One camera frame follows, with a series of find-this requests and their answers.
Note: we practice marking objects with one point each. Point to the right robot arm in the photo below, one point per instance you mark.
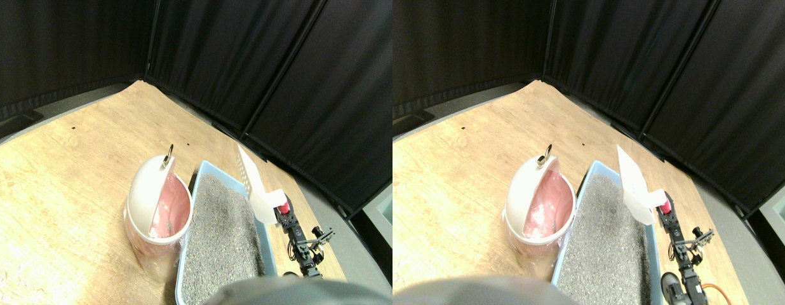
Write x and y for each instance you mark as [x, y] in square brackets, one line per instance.
[684, 267]
[301, 254]

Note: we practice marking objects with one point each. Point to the blue litter tray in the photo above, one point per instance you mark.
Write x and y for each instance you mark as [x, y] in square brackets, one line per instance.
[599, 241]
[221, 235]

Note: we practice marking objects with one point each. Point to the white shelf unit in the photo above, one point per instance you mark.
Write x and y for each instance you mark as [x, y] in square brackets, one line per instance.
[381, 203]
[783, 210]

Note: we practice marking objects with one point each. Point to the white bin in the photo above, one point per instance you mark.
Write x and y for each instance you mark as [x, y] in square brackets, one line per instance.
[148, 203]
[526, 203]

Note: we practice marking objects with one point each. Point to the curtain stand pole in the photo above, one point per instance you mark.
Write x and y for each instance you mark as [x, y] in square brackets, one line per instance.
[549, 38]
[283, 68]
[681, 67]
[151, 38]

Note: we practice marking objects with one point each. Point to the curtain stand foot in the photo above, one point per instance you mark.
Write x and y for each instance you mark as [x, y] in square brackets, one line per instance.
[18, 119]
[411, 118]

